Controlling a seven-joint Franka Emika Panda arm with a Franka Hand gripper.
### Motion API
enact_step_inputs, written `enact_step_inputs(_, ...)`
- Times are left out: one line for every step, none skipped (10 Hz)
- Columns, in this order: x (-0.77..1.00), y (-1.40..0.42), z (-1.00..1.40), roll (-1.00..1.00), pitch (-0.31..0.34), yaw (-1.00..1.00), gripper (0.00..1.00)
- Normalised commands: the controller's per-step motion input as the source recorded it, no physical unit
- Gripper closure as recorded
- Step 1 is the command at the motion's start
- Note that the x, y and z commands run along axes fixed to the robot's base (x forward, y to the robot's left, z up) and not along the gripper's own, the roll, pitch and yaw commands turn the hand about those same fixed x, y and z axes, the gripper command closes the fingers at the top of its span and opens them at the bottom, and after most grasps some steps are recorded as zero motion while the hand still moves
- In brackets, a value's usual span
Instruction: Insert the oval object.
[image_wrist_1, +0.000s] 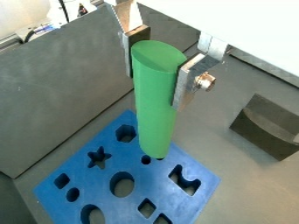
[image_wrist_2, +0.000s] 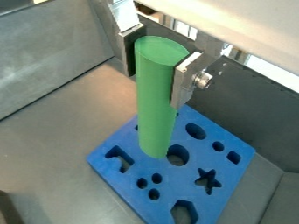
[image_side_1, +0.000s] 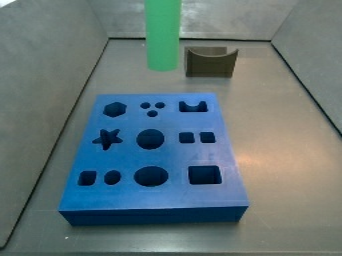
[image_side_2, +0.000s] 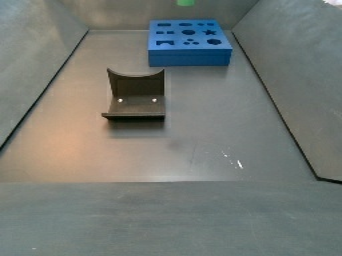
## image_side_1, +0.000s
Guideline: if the blue shape sorter board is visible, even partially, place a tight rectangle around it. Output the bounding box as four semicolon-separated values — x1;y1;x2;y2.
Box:
58;93;249;226

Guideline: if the green oval cylinder peg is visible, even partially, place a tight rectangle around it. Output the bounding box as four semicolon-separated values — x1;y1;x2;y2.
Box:
144;0;181;71

